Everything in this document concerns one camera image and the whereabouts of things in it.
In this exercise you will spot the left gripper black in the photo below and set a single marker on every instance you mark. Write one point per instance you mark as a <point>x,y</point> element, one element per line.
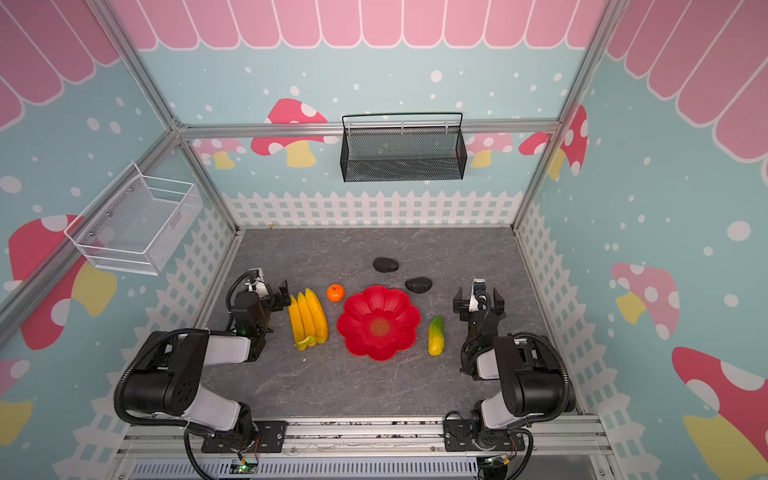
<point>278,303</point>

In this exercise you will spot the yellow fake banana bunch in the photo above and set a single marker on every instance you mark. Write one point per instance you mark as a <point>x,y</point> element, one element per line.
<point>308,321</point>

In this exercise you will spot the small orange fake tangerine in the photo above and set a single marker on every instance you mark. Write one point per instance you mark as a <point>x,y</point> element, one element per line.
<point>335,293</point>

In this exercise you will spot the green yellow fake mango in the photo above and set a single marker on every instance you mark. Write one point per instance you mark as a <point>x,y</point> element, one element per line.
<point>436,336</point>

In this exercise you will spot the dark fake avocado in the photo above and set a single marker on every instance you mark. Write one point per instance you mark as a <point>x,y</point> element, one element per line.
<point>419,285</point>
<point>385,265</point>

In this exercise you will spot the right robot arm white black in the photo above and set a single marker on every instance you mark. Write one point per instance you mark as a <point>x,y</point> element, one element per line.
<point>534,385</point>

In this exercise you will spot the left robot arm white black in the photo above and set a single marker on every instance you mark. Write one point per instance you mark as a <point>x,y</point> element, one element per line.
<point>162,386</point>

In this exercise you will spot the red flower-shaped fruit bowl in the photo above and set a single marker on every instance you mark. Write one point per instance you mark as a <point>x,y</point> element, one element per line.
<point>379,323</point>

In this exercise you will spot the circuit board right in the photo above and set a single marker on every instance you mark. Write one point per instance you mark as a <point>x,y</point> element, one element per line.
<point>498,461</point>

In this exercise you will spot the green circuit board left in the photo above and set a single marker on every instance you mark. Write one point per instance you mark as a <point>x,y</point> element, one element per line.
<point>243,467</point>

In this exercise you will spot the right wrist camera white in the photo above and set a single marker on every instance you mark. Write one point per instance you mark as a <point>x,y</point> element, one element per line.
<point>479,296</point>

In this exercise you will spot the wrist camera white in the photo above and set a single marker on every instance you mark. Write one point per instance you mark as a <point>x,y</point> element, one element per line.
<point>256,283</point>
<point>479,296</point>

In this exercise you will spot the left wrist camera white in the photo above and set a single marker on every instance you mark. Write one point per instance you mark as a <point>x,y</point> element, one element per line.
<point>256,283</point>

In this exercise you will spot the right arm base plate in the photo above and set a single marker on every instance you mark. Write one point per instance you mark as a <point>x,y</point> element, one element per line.
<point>461,435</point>

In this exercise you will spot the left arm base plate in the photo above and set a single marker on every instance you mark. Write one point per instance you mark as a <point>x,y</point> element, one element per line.
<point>264,436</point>

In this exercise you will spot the aluminium front rail frame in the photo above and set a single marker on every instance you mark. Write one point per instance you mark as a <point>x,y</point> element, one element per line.
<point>400,447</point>

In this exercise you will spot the white wire wall basket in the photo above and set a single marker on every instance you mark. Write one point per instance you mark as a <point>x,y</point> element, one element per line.
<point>138,227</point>

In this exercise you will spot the black mesh wall basket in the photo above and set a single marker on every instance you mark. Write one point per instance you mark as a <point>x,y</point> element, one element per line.
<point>398,147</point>

